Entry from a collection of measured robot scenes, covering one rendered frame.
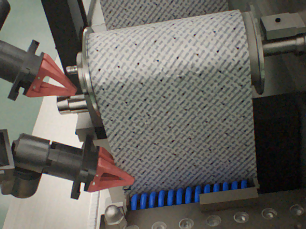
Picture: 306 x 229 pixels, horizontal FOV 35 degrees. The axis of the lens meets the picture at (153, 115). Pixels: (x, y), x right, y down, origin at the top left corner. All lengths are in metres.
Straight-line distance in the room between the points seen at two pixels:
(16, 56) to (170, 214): 0.36
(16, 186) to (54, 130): 0.47
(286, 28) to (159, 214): 0.36
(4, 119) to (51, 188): 2.10
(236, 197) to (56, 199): 0.46
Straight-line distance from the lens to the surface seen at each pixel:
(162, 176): 0.84
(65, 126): 1.32
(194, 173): 0.84
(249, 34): 0.73
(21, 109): 3.24
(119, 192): 0.98
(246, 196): 0.81
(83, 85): 0.76
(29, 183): 0.86
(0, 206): 2.58
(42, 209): 1.10
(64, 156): 0.80
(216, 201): 0.81
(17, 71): 0.80
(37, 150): 0.80
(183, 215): 0.82
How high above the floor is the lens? 1.63
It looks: 35 degrees down
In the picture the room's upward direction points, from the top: 12 degrees counter-clockwise
